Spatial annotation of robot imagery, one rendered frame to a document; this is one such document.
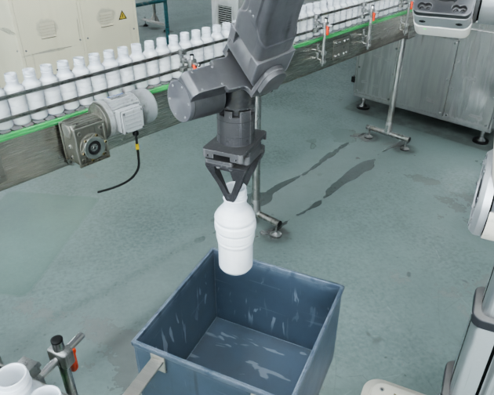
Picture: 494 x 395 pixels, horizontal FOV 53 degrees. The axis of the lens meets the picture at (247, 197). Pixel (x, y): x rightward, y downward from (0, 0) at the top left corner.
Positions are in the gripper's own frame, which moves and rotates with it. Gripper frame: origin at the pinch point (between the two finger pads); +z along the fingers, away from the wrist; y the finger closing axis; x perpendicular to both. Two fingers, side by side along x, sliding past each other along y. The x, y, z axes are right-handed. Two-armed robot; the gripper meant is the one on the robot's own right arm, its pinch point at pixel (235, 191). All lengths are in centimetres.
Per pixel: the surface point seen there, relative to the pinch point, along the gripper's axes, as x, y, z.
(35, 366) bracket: -14.4, 32.5, 13.2
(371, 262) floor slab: 11, -152, 120
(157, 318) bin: -14.6, 4.3, 29.8
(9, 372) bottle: -13.6, 36.8, 9.4
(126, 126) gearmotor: -70, -66, 26
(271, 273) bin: 0.8, -18.3, 30.2
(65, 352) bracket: -14.2, 27.5, 15.5
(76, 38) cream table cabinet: -257, -262, 55
